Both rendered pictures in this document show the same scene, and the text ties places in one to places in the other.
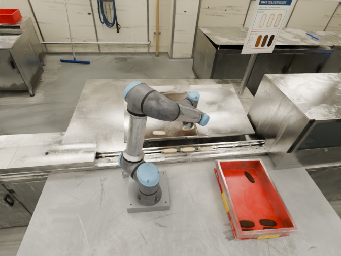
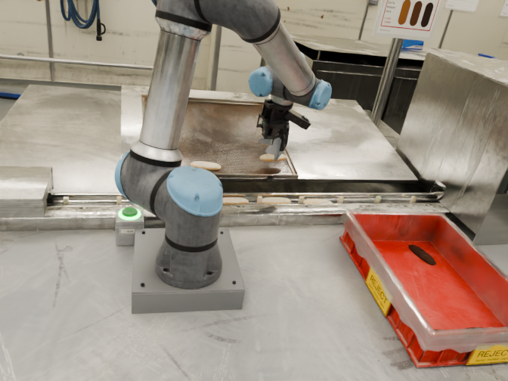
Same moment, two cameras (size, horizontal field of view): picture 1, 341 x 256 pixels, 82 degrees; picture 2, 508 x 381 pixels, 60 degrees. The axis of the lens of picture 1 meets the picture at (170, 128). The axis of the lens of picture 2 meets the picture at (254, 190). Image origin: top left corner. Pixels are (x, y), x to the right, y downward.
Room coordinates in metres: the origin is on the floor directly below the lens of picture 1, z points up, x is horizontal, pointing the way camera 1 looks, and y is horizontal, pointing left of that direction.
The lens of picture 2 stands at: (-0.23, 0.07, 1.54)
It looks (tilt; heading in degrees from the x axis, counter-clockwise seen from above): 28 degrees down; 353
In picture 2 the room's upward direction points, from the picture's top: 9 degrees clockwise
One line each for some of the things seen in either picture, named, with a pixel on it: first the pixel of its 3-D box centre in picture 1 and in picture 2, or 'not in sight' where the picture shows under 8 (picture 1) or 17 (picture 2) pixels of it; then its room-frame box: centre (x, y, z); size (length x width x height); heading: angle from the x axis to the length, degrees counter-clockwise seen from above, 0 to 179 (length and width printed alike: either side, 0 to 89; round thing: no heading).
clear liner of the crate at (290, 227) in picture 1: (249, 194); (432, 275); (0.63, -0.52, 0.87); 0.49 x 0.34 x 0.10; 8
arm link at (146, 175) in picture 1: (147, 177); (191, 203); (0.59, 0.10, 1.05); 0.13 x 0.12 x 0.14; 50
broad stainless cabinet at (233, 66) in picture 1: (252, 63); (383, 106); (3.42, -1.36, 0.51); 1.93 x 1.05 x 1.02; 102
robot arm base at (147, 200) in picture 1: (148, 189); (190, 249); (0.58, 0.09, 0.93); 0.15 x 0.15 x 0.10
